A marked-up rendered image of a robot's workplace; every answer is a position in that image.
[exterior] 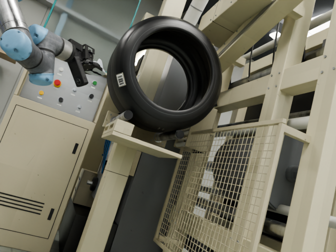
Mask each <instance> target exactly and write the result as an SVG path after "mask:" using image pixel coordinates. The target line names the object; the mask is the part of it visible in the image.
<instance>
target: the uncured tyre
mask: <svg viewBox="0 0 336 252"><path fill-rule="evenodd" d="M144 50H160V51H163V52H166V53H168V54H169V55H171V56H172V57H174V58H175V59H176V60H177V61H178V62H179V64H180V65H181V67H182V68H183V70H184V73H185V75H186V80H187V93H186V97H185V99H184V102H183V103H182V105H181V106H180V108H179V109H178V110H169V109H165V108H163V107H160V106H159V105H157V104H155V103H154V102H152V101H151V100H150V99H149V98H148V97H147V96H146V95H145V93H144V92H143V90H142V89H141V87H140V85H139V83H138V80H137V77H136V72H135V59H136V54H137V53H138V52H140V51H144ZM120 73H123V76H124V80H125V84H126V85H124V86H121V87H119V85H118V81H117V77H116V75H117V74H120ZM107 87H108V91H109V94H110V97H111V99H112V101H113V103H114V105H115V107H116V108H117V110H118V111H119V112H120V113H121V114H122V113H123V112H125V111H128V110H129V111H132V113H133V117H132V118H131V119H129V120H128V121H129V122H130V123H132V124H133V125H135V126H136V127H138V128H140V129H143V130H146V131H149V132H154V133H167V132H172V131H178V130H183V129H187V128H190V127H192V126H194V125H196V124H197V123H199V122H200V121H202V120H203V119H204V118H205V117H206V116H207V115H208V114H209V113H210V112H211V110H212V109H213V108H214V106H215V104H216V103H217V101H218V98H219V96H220V92H221V88H222V67H221V63H220V59H219V56H218V54H217V51H216V49H215V48H214V46H213V44H212V43H211V41H210V40H209V39H208V37H207V36H206V35H205V34H204V33H203V32H202V31H201V30H200V29H199V28H197V27H196V26H195V25H193V24H191V23H190V22H188V21H186V20H183V19H181V18H178V17H174V16H166V15H161V16H153V17H150V18H147V19H144V20H142V21H140V22H138V23H136V24H134V25H133V26H132V27H130V28H129V29H128V30H127V31H126V32H125V33H124V35H123V36H122V37H121V39H120V40H119V42H118V44H117V46H116V47H115V49H114V51H113V53H112V55H111V57H110V60H109V63H108V67H107ZM158 127H159V128H163V129H165V130H160V129H157V128H158Z"/></svg>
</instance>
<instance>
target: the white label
mask: <svg viewBox="0 0 336 252"><path fill-rule="evenodd" d="M116 78H117V82H118V86H119V87H122V86H125V85H126V82H125V78H124V74H123V72H122V73H119V74H117V75H116Z"/></svg>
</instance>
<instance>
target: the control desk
mask: <svg viewBox="0 0 336 252"><path fill-rule="evenodd" d="M29 73H30V72H29V71H28V70H26V69H24V71H23V73H22V76H21V78H20V80H19V83H18V85H17V87H16V90H15V92H14V95H13V97H12V99H11V101H10V104H9V106H8V108H7V111H6V113H5V115H4V118H3V120H2V122H1V125H0V246H4V247H9V248H13V249H18V250H23V251H28V252H50V250H51V247H52V245H53V242H54V239H55V236H56V234H57V231H58V228H59V225H60V223H61V220H62V217H63V214H64V212H65V209H66V206H67V203H68V201H69V198H70V195H71V192H72V190H73V187H74V184H75V182H76V179H77V176H78V173H79V171H80V168H81V165H82V162H83V160H84V157H85V154H86V151H87V149H88V146H89V143H90V140H91V138H92V135H93V132H94V129H95V127H96V123H97V121H98V118H99V116H100V113H101V110H102V107H103V105H104V102H105V99H106V96H107V94H108V91H109V89H108V84H107V72H105V75H102V76H97V75H89V74H85V75H86V78H87V80H88V84H87V85H84V86H81V87H77V86H76V83H75V81H74V78H73V76H72V73H71V70H70V68H69V65H68V62H65V61H63V60H60V59H58V58H55V62H54V75H53V82H52V84H51V85H47V86H40V85H35V84H33V83H31V82H30V81H29Z"/></svg>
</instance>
